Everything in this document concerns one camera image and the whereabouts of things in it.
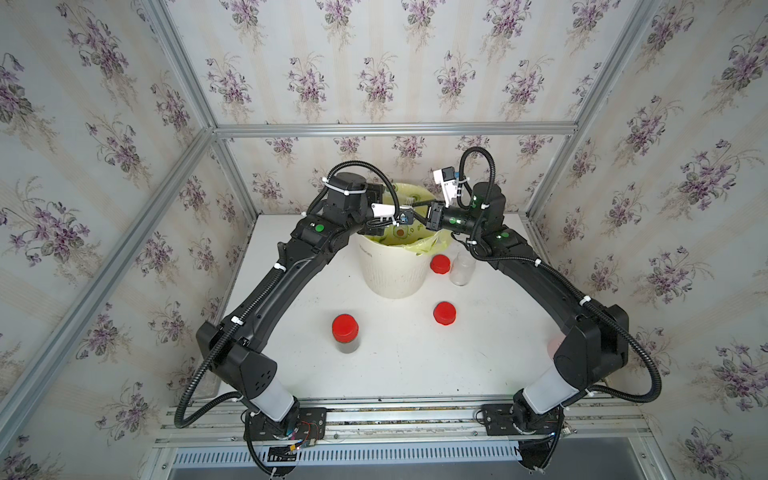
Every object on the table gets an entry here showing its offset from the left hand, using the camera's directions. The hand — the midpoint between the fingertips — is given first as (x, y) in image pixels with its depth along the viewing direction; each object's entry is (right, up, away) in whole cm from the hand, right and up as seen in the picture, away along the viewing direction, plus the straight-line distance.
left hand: (377, 193), depth 73 cm
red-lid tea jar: (-9, -35, +4) cm, 36 cm away
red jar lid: (+21, -20, +32) cm, 43 cm away
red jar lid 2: (+21, -35, +20) cm, 45 cm away
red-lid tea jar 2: (+28, -21, +28) cm, 45 cm away
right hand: (+8, -4, -1) cm, 9 cm away
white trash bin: (+4, -20, +10) cm, 23 cm away
